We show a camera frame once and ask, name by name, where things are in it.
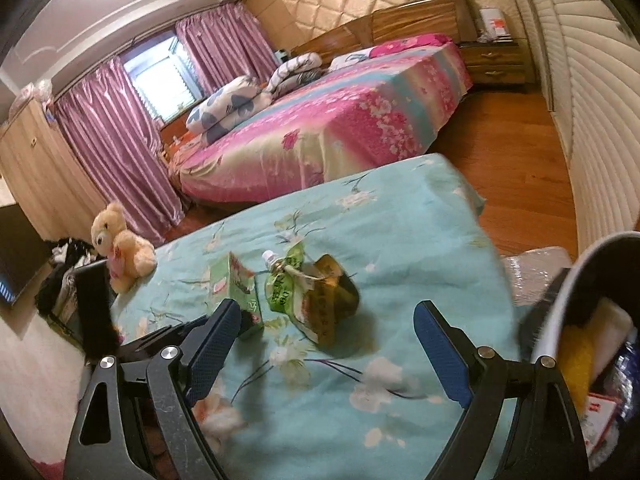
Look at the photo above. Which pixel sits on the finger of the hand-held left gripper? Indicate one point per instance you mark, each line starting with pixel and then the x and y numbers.
pixel 150 340

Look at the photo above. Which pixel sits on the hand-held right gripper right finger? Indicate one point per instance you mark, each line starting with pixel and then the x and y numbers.
pixel 440 350

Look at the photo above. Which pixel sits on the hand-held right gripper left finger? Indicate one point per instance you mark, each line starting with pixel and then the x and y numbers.
pixel 215 345

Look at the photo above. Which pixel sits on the green carton box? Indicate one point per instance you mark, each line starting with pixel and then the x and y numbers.
pixel 235 285

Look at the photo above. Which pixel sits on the green spout pouch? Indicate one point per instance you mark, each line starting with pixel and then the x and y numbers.
pixel 282 290

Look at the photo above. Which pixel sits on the gold olive snack bag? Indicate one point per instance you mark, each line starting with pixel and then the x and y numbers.
pixel 330 315

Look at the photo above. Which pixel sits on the white round waste bin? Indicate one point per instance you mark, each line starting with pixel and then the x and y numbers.
pixel 560 305

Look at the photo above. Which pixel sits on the white sponge block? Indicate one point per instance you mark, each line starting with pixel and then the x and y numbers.
pixel 612 330

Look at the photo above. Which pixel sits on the red and white carton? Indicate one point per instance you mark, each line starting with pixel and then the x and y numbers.
pixel 600 420

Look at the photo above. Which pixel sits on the blue plastic wrapper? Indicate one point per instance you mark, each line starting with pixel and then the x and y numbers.
pixel 627 375

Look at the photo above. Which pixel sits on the pile of dark clothes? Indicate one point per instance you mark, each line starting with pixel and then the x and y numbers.
pixel 70 255

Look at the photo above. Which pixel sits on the beige teddy bear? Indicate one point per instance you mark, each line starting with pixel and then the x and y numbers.
pixel 125 250

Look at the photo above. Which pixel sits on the black television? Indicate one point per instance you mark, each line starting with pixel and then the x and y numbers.
pixel 20 255

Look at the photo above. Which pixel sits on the teal floral blanket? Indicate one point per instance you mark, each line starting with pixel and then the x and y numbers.
pixel 390 240

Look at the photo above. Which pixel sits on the clear plastic wrapped package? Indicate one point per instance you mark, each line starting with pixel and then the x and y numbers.
pixel 535 270

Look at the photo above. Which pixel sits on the black bin liner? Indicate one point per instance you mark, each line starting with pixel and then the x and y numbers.
pixel 582 305

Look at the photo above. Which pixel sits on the light wooden wardrobe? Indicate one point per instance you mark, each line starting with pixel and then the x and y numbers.
pixel 35 170

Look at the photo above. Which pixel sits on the pink curtain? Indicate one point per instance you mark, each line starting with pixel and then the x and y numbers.
pixel 115 150
pixel 225 50

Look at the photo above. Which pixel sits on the plastic bag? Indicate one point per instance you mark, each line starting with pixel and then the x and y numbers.
pixel 32 92

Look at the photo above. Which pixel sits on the window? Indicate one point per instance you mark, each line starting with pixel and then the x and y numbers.
pixel 150 80

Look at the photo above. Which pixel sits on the blue and white folded duvet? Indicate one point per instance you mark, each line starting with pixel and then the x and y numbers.
pixel 225 105

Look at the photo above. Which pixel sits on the pink floral bed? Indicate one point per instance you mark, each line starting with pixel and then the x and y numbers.
pixel 350 120

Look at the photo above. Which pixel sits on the grey and white folded duvet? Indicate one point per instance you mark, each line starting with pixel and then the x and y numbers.
pixel 295 72

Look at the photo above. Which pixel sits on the wooden nightstand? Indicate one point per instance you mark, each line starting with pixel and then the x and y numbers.
pixel 495 67

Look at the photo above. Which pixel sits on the cream slatted wardrobe doors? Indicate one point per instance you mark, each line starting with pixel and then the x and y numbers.
pixel 600 110

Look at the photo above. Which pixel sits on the white printed pillow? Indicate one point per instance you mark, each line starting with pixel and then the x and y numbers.
pixel 350 58

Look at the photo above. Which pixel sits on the pink pillow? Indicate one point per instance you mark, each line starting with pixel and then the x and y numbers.
pixel 410 42

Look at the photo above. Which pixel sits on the white box with orange label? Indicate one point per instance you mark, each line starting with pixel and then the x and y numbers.
pixel 495 25

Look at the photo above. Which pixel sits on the wooden headboard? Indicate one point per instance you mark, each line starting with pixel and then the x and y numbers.
pixel 415 17

